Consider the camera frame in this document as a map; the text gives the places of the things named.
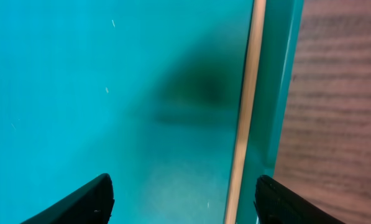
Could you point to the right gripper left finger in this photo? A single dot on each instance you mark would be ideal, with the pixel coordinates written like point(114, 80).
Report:
point(90, 204)

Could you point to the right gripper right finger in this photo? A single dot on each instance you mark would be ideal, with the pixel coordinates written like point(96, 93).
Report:
point(276, 204)

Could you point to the wooden chopstick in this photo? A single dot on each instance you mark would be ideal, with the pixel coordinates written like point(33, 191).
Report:
point(251, 68)

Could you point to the teal plastic serving tray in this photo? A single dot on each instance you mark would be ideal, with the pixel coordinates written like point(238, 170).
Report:
point(147, 91)

